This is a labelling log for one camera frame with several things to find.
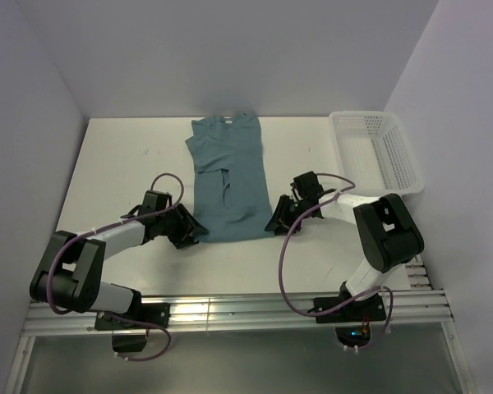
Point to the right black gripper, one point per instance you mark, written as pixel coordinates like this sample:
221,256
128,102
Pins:
281,214

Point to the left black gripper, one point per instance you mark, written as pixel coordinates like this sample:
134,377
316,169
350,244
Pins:
187,224

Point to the teal blue t shirt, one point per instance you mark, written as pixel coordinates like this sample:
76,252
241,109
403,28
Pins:
231,198

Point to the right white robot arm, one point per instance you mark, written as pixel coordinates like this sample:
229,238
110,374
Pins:
388,234

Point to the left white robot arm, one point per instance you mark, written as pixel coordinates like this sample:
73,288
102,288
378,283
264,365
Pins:
69,275

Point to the white perforated plastic basket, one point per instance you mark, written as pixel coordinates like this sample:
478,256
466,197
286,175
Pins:
375,152

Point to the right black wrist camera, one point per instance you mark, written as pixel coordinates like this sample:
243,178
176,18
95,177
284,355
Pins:
307,186

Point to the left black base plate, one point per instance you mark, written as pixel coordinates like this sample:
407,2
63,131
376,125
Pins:
156,314

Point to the aluminium rail frame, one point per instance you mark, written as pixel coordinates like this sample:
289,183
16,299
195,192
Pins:
230,331

